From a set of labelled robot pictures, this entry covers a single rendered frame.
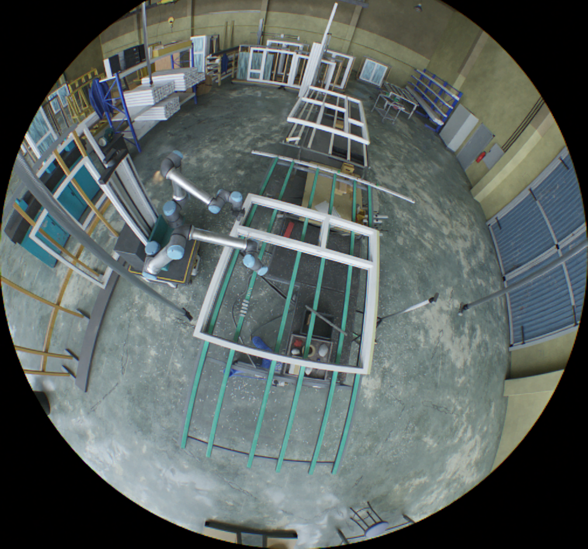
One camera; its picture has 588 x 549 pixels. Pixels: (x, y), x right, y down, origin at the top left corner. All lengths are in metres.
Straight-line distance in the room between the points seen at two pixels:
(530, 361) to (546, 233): 3.11
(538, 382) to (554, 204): 4.16
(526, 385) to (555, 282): 2.39
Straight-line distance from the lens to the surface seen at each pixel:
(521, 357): 6.48
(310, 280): 2.17
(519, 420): 6.61
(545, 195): 7.09
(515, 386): 6.13
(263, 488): 3.26
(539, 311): 6.31
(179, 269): 2.60
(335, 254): 1.98
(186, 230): 1.52
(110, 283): 3.43
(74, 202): 4.69
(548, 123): 8.06
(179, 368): 2.77
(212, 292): 1.74
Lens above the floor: 2.58
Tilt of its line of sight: 62 degrees down
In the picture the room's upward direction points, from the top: 21 degrees clockwise
